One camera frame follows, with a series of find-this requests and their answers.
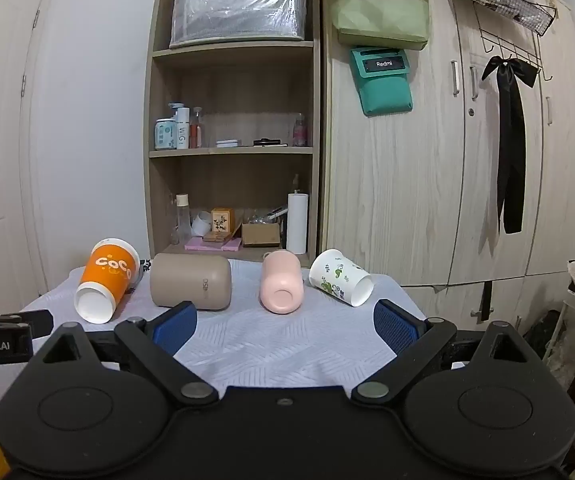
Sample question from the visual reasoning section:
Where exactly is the beige tumbler cup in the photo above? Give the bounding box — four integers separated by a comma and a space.
148, 253, 232, 311

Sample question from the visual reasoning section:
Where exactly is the black ribbon bow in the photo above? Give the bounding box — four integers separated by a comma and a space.
481, 55, 539, 235

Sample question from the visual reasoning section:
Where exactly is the orange paper cup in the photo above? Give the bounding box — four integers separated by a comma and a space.
74, 238, 141, 324

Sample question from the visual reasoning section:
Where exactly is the wooden bookshelf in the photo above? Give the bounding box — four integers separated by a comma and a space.
144, 0, 321, 262

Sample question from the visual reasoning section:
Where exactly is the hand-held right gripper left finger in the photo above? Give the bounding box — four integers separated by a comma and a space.
32, 301, 219, 409

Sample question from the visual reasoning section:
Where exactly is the red liquid bottle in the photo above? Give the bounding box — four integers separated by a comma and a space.
190, 106, 203, 149

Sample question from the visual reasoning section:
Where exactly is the yellow floral box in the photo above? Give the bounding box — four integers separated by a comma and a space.
211, 207, 236, 235

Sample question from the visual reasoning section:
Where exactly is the light wooden wardrobe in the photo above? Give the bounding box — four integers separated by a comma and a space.
320, 0, 575, 301

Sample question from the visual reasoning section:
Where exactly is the black wire hook rack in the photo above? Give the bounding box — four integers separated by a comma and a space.
472, 2, 554, 84

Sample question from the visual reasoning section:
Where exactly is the light green cushion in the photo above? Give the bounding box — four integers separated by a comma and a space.
330, 0, 431, 51

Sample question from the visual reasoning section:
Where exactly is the pink notebook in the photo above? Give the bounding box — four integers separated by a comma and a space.
184, 236, 242, 252

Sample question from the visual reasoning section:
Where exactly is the plastic-wrapped grey storage box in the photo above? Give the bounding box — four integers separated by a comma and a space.
170, 0, 309, 50

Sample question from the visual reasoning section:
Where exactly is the pink cup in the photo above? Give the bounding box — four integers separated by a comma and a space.
259, 251, 303, 315

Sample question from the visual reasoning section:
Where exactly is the teal pouch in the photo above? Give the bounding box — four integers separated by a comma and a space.
350, 46, 415, 117

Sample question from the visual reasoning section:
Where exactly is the white pump bottle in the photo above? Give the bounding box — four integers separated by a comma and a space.
168, 103, 191, 150

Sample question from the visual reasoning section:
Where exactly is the tall white bottle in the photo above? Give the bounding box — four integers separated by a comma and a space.
286, 189, 309, 255

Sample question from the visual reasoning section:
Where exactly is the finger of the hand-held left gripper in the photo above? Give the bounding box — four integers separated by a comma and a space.
0, 309, 54, 338

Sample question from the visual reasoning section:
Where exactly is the brown cardboard box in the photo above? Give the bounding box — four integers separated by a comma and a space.
241, 221, 282, 248

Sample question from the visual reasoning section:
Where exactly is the white floral paper cup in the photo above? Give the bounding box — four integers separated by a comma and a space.
309, 248, 374, 307

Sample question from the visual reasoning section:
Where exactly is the clear bottle white cap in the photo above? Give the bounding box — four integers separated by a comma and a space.
175, 194, 191, 245

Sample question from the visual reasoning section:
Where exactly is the teal label bottle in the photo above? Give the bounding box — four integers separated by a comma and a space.
155, 118, 177, 151

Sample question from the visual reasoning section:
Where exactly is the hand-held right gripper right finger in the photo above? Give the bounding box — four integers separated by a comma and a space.
350, 299, 544, 409

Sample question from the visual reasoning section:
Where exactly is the pink small bottle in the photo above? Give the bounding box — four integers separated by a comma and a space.
292, 113, 309, 147

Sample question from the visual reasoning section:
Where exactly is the white mug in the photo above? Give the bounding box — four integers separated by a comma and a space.
191, 211, 213, 237

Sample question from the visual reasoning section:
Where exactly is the grey cup lid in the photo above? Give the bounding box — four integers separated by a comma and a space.
130, 259, 154, 291

